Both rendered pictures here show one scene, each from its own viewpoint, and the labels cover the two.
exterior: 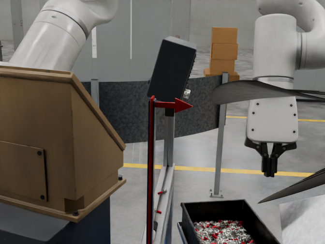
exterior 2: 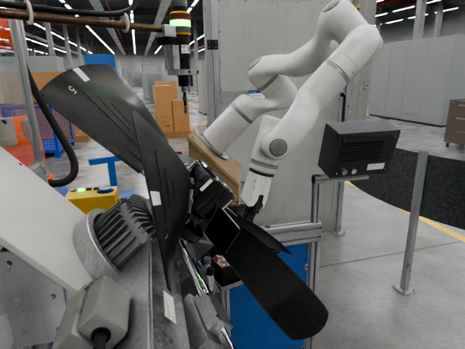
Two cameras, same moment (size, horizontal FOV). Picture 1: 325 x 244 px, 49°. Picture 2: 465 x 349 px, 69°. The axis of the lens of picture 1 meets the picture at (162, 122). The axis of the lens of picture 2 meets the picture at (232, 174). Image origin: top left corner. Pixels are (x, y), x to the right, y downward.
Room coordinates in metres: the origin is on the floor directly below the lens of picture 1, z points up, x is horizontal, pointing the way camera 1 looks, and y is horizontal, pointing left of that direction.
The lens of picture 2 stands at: (0.35, -1.11, 1.44)
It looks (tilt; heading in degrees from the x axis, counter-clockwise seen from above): 16 degrees down; 71
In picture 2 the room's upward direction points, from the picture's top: 1 degrees counter-clockwise
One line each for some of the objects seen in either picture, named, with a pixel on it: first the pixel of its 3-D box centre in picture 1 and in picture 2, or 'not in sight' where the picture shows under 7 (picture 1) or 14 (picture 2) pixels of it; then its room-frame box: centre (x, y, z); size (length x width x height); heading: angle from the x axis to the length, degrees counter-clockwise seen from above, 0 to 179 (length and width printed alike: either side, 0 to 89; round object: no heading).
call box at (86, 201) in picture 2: not in sight; (93, 206); (0.25, 0.06, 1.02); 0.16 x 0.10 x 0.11; 175
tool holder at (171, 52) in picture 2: not in sight; (178, 51); (0.50, -0.33, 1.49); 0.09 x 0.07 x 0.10; 30
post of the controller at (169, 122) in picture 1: (169, 136); (315, 199); (1.07, -0.02, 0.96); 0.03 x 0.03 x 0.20; 85
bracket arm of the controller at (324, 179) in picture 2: (172, 103); (340, 176); (1.17, -0.03, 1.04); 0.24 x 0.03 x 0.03; 175
